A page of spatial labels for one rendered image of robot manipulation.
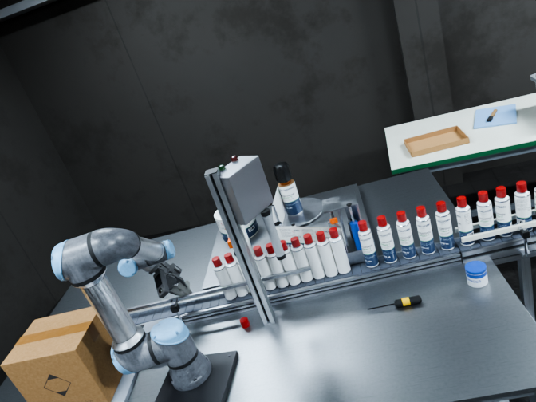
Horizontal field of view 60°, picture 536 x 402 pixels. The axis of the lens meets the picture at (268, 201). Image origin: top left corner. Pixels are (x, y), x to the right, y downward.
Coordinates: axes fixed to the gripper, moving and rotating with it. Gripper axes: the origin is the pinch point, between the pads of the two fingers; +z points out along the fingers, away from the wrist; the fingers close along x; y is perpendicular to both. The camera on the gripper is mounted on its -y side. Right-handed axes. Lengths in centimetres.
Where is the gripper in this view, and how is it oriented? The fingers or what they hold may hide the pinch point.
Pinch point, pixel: (189, 295)
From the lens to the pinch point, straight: 205.4
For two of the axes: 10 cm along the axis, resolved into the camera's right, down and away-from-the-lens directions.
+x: -6.8, 6.5, 3.5
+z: 7.4, 6.2, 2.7
